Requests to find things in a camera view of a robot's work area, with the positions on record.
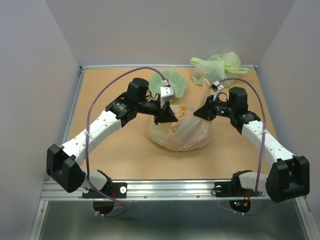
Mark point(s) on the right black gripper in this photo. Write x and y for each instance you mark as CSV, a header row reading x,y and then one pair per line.
x,y
205,112

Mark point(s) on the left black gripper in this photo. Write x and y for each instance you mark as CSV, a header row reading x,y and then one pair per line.
x,y
166,115

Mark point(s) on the banana print plastic bag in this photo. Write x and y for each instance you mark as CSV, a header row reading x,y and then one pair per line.
x,y
188,133

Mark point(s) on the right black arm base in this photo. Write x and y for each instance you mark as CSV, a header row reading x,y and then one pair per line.
x,y
242,185

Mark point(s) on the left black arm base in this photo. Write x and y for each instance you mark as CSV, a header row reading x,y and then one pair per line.
x,y
105,191

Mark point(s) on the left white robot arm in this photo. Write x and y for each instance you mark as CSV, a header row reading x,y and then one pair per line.
x,y
63,163

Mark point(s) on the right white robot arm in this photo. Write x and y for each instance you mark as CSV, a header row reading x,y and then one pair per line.
x,y
289,175

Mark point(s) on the tied green plastic bag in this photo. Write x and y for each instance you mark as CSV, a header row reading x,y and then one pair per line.
x,y
217,67

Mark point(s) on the light green fruit plate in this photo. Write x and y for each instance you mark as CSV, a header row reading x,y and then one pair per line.
x,y
175,79

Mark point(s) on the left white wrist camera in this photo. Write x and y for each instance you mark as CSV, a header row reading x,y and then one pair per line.
x,y
167,93

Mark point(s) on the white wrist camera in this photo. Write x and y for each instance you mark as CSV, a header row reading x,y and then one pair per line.
x,y
167,93
217,87

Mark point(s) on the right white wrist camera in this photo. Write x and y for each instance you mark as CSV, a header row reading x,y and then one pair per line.
x,y
217,87

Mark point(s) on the aluminium front rail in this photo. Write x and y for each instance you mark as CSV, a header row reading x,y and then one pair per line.
x,y
143,190

